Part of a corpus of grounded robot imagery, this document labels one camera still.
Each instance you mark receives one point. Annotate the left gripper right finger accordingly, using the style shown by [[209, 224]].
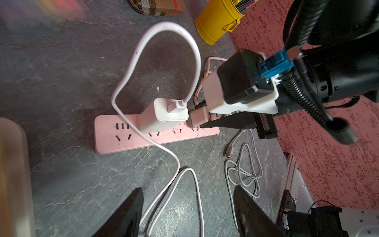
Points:
[[251, 220]]

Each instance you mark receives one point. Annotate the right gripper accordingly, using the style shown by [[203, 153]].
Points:
[[263, 123]]

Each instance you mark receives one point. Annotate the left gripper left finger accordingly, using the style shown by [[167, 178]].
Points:
[[125, 221]]

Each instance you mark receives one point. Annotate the white USB charger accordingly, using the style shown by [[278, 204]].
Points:
[[161, 115]]

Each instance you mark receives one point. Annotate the pink USB charger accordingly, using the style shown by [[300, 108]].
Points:
[[201, 116]]

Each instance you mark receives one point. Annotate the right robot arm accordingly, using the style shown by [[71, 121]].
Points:
[[331, 52]]

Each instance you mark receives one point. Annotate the yellow kitchen scale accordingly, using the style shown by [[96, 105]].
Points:
[[17, 212]]

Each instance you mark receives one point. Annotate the yellow pen cup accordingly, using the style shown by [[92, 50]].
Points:
[[220, 17]]

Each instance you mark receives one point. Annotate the brown striped glasses case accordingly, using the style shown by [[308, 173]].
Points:
[[159, 7]]

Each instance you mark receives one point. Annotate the colourful sticky flags pack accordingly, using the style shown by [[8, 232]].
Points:
[[17, 15]]

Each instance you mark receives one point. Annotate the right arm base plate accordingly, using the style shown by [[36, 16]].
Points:
[[287, 204]]

